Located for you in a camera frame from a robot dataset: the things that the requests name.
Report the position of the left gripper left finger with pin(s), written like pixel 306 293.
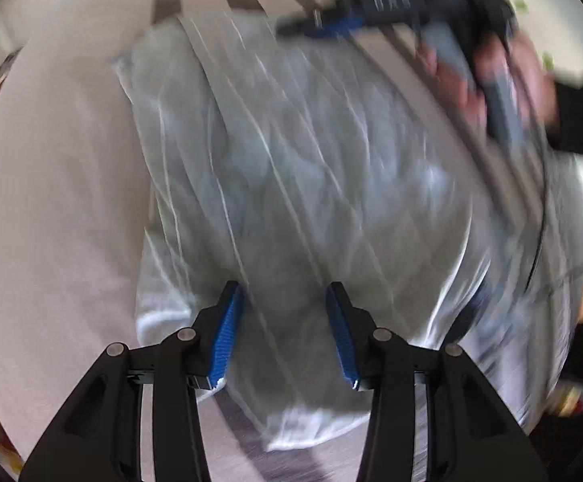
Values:
pixel 143 399

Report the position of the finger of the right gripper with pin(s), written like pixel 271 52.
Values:
pixel 319 24

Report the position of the right hand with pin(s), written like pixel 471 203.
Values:
pixel 532 88

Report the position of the grey striped t-shirt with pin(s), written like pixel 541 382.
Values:
pixel 287 165

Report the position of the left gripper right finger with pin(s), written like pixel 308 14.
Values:
pixel 434 402

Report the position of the striped blue bed sheet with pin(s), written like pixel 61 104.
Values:
pixel 74 198

